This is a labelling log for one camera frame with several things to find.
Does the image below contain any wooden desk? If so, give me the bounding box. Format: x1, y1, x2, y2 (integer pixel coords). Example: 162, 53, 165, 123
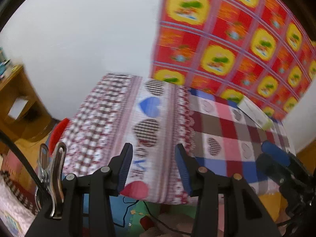
0, 64, 58, 149

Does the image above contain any white cardboard box green end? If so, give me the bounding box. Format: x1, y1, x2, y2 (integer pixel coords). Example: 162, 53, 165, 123
237, 95, 273, 130

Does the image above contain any heart patchwork tablecloth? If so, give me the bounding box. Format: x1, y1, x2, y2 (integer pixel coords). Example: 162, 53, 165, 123
62, 73, 297, 205

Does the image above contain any metal spring clip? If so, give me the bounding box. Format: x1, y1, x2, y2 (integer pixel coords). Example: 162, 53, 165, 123
36, 142, 68, 219

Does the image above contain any brown polka-dot cloth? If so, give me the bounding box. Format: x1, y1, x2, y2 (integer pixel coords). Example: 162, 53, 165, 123
0, 170, 32, 198

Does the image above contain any black cable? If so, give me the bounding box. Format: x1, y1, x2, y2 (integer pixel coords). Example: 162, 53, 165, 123
0, 131, 47, 195

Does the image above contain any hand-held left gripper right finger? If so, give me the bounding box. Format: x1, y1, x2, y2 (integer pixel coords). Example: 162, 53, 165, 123
175, 144, 280, 237

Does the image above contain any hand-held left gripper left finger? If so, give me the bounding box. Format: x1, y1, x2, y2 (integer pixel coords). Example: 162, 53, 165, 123
26, 142, 134, 237

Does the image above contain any small red floor object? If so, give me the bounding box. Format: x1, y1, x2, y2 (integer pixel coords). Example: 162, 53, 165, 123
141, 217, 153, 230

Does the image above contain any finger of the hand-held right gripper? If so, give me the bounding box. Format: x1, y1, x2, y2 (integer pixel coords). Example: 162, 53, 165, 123
261, 141, 292, 167
257, 153, 294, 185

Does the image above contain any red plastic stool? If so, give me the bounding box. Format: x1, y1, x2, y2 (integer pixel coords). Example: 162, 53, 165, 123
48, 118, 71, 151

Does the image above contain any person's right forearm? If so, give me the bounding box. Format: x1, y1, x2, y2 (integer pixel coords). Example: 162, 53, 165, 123
276, 210, 292, 225

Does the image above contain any red floral wall cloth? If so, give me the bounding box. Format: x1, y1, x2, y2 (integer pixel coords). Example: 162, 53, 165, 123
149, 0, 316, 122

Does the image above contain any white paper sheet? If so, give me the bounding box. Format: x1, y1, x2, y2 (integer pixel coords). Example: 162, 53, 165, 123
7, 99, 29, 121

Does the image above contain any person's fluffy pink leg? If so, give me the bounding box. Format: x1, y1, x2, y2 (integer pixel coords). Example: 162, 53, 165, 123
146, 213, 198, 237

